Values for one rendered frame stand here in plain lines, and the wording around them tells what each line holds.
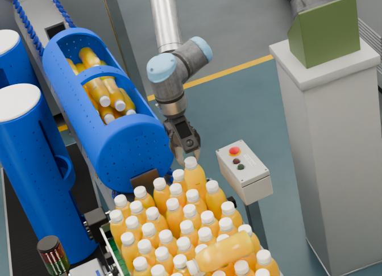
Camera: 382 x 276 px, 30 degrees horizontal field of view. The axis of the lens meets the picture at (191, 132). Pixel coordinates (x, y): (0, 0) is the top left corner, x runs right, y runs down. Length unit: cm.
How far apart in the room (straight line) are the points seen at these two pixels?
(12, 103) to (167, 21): 106
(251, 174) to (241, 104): 229
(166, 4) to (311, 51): 62
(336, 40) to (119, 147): 89
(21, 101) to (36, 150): 22
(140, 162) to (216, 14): 328
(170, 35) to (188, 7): 357
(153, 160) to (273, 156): 166
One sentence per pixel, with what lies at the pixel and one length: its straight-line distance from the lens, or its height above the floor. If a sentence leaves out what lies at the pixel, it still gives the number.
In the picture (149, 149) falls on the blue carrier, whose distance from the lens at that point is 245.
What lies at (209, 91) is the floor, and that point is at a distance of 471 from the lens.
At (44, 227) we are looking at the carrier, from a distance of 342.
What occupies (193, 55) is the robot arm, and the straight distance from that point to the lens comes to 212.
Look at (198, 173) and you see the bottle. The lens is 227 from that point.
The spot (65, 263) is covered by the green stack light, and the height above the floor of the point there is 119.
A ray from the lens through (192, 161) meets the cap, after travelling 225.
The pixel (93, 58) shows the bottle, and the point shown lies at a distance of 306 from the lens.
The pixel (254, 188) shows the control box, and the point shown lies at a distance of 226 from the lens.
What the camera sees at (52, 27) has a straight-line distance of 357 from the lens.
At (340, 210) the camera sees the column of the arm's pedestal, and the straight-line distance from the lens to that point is 309.
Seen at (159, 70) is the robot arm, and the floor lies 152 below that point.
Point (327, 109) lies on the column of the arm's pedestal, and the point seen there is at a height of 93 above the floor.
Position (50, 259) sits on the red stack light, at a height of 123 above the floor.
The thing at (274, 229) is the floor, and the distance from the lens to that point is 362.
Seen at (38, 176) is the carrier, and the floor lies 71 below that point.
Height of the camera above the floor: 254
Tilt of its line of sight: 36 degrees down
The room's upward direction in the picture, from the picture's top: 15 degrees counter-clockwise
